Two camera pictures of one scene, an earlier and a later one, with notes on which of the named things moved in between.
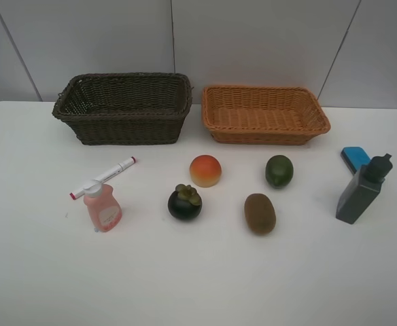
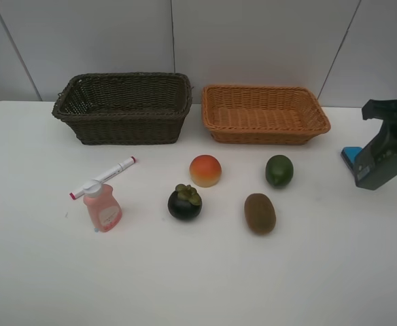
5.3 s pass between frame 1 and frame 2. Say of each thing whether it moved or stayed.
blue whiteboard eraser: stayed
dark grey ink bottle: moved
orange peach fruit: stayed
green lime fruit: stayed
